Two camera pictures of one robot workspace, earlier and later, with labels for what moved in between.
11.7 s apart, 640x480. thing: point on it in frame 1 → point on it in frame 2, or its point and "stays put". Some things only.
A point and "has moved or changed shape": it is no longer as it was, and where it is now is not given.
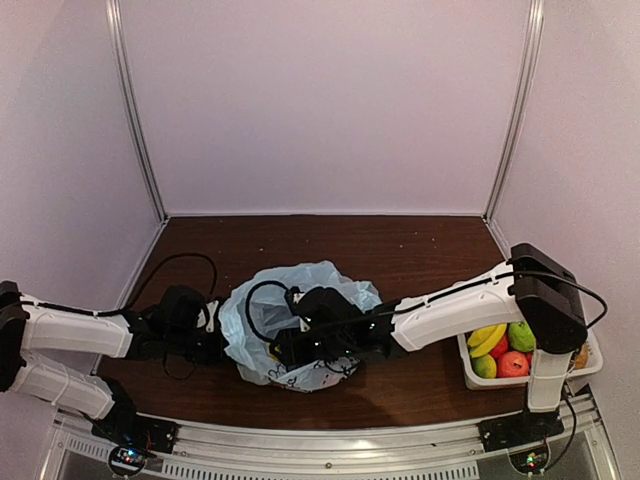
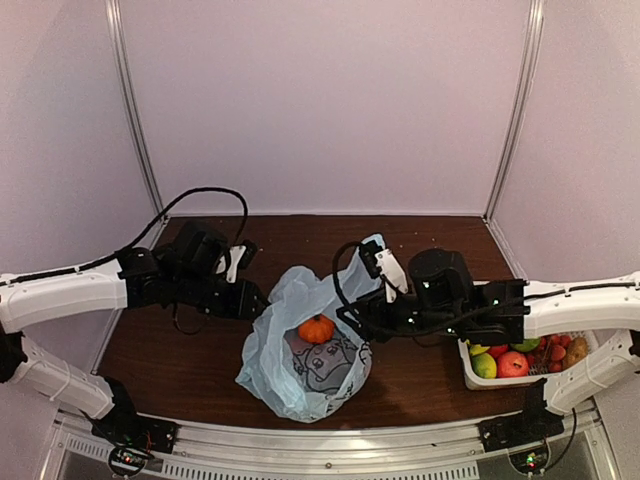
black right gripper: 293,355 → 371,313
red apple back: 501,347 stays put
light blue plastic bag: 261,307 has moved or changed shape
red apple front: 512,364 stays put
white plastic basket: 487,383 stays put
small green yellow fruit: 484,366 stays put
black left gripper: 217,351 → 243,305
